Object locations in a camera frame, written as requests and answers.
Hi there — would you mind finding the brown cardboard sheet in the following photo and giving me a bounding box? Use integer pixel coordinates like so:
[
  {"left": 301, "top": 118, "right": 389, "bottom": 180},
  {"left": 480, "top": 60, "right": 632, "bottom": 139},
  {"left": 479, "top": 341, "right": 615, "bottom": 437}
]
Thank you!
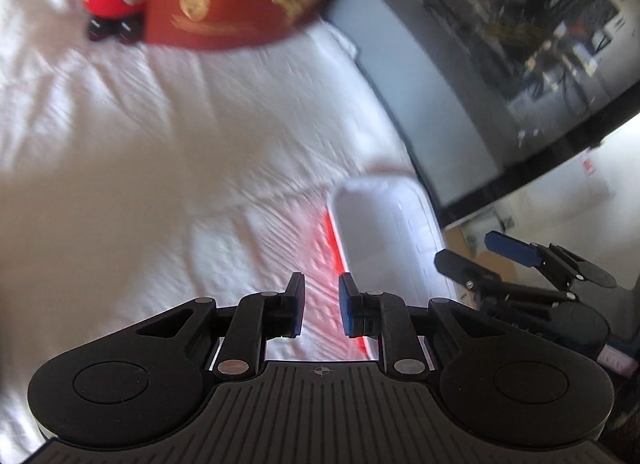
[{"left": 442, "top": 227, "right": 518, "bottom": 283}]

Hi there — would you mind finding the clear plastic container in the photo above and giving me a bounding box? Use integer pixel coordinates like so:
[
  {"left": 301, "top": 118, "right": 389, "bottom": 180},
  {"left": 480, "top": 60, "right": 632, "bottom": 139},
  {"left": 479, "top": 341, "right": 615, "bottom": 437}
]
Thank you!
[{"left": 328, "top": 175, "right": 458, "bottom": 307}]

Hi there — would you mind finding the white textured tablecloth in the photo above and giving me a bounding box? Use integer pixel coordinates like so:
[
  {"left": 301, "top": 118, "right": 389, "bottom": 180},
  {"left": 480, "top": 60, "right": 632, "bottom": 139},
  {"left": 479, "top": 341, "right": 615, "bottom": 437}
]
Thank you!
[{"left": 1, "top": 0, "right": 411, "bottom": 463}]

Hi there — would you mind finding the white appliance with glass door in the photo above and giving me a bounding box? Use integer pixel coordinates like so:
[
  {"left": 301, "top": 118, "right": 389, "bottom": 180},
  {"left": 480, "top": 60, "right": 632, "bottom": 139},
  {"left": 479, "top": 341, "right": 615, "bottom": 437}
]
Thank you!
[{"left": 324, "top": 0, "right": 639, "bottom": 220}]

